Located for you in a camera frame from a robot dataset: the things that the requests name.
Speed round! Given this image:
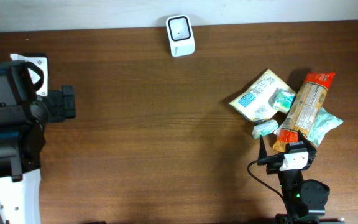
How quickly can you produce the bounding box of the white label packet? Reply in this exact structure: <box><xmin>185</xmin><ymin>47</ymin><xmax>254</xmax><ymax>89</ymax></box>
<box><xmin>273</xmin><ymin>123</ymin><xmax>284</xmax><ymax>136</ymax></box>

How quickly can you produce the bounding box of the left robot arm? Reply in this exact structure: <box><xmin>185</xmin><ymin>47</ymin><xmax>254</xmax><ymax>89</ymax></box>
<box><xmin>0</xmin><ymin>53</ymin><xmax>76</xmax><ymax>223</ymax></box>

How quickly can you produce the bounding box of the white barcode scanner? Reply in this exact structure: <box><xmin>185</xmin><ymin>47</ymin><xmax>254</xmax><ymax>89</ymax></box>
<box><xmin>166</xmin><ymin>15</ymin><xmax>195</xmax><ymax>57</ymax></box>

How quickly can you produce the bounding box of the cream noodle packet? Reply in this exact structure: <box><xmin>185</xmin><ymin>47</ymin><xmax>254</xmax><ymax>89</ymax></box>
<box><xmin>229</xmin><ymin>69</ymin><xmax>296</xmax><ymax>123</ymax></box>

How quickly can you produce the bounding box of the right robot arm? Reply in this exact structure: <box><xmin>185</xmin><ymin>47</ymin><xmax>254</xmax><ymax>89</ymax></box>
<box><xmin>248</xmin><ymin>132</ymin><xmax>345</xmax><ymax>224</ymax></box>

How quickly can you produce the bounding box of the orange spaghetti packet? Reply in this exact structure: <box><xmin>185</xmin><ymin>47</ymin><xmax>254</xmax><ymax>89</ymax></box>
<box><xmin>273</xmin><ymin>72</ymin><xmax>336</xmax><ymax>152</ymax></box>

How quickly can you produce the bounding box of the teal flushable wipes pack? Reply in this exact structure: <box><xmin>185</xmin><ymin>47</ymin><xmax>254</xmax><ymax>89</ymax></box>
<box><xmin>307</xmin><ymin>108</ymin><xmax>343</xmax><ymax>147</ymax></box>

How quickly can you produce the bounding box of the small teal tissue pack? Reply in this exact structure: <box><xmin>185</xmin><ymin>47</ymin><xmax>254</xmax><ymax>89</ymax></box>
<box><xmin>268</xmin><ymin>88</ymin><xmax>296</xmax><ymax>114</ymax></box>

